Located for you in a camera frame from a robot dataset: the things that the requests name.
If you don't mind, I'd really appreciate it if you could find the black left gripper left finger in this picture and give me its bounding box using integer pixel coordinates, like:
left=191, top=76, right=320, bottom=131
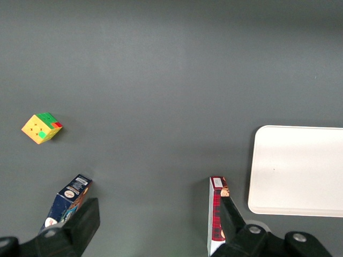
left=0, top=198, right=101, bottom=257

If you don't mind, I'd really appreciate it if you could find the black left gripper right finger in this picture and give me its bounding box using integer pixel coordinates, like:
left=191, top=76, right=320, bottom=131
left=211, top=196, right=333, bottom=257

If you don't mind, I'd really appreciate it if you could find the red cookie box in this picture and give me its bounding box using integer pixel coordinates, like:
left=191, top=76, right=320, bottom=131
left=207, top=176, right=230, bottom=257

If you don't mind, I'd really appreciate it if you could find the blue cookie box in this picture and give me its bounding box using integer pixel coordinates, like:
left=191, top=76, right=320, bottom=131
left=39, top=173, right=93, bottom=236

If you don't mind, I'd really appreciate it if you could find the white plastic tray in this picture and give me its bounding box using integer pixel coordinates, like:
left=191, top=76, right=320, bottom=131
left=247, top=125, right=343, bottom=218

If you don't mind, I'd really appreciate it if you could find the multicoloured puzzle cube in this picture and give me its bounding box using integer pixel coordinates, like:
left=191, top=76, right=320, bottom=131
left=21, top=112, right=64, bottom=145

